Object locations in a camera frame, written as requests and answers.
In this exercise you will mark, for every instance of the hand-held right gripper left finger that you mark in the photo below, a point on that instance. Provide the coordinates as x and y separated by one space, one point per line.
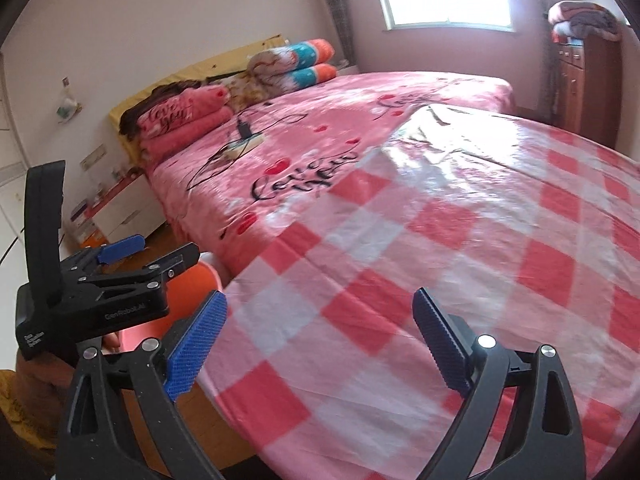
195 345

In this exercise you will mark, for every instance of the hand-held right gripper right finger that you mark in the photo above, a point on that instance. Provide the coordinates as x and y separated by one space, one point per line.
442 340

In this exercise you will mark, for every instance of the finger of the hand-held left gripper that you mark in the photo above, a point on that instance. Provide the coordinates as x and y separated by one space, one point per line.
122 249
150 272

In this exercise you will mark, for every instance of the orange plastic bucket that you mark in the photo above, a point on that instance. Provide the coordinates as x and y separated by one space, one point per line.
192 287

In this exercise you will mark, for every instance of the person's left forearm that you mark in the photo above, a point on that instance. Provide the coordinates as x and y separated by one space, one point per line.
12 400

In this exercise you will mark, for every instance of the person's left hand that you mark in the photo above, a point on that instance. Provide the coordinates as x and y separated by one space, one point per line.
45 377

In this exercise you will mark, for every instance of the white bedside cabinet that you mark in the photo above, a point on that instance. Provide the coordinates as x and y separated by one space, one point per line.
125 210

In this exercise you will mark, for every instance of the pink white checked tablecloth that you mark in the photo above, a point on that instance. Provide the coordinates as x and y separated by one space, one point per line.
400 260

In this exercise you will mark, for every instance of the dark brown blanket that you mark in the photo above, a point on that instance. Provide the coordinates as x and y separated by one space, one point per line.
132 120

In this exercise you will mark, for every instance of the hanging plastic bag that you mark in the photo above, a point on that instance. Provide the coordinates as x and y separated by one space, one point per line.
67 107

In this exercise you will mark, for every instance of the black charger plug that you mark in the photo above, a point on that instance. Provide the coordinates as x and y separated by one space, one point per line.
244 129

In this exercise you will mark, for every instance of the beige floral pillow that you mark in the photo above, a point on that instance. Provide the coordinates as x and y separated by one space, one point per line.
235 91

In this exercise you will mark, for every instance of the yellow headboard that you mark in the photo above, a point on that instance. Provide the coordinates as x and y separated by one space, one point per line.
210 65

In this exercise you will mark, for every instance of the bed with pink sheet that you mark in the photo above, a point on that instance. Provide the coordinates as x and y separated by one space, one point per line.
325 125

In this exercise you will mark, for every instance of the floral folded quilt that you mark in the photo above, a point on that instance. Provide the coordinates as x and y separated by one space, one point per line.
272 67

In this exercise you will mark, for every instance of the orange teal bolster pillow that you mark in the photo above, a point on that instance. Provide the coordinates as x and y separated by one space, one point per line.
312 51
312 77

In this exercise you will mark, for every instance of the brown wooden wardrobe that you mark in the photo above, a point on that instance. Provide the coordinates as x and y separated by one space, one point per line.
590 95

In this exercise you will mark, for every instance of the folded pink grey blanket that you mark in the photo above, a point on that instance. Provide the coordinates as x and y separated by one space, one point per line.
580 17

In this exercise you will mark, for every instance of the white wall socket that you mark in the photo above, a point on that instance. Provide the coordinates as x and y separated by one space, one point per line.
94 156

